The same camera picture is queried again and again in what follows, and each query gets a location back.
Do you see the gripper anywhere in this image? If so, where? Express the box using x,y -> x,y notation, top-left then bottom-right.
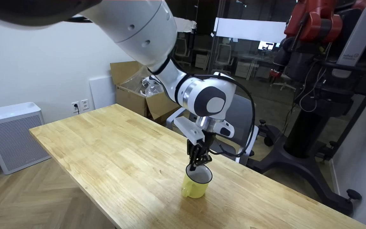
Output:
187,132 -> 217,171

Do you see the yellow enamel mug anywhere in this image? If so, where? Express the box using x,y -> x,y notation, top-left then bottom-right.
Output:
181,163 -> 213,199

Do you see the grey office chair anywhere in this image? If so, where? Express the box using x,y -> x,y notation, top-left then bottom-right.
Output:
166,94 -> 260,165

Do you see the open cardboard box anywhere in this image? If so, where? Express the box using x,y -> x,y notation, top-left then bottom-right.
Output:
110,61 -> 181,124

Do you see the clear plastic wrap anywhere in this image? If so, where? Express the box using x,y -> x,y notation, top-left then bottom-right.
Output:
120,66 -> 165,97

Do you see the row of office chairs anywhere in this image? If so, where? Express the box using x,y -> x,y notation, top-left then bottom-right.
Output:
174,32 -> 234,75

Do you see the white board panel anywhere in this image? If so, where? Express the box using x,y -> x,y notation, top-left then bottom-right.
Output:
89,76 -> 117,110

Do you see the monitor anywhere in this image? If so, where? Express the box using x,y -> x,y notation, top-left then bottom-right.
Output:
258,40 -> 275,51

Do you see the red and black robot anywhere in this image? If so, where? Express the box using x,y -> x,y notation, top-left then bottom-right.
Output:
246,0 -> 366,217

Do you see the white air purifier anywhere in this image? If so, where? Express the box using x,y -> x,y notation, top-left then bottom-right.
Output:
0,102 -> 51,175

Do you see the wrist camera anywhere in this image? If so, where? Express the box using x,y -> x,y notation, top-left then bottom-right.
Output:
173,116 -> 206,144

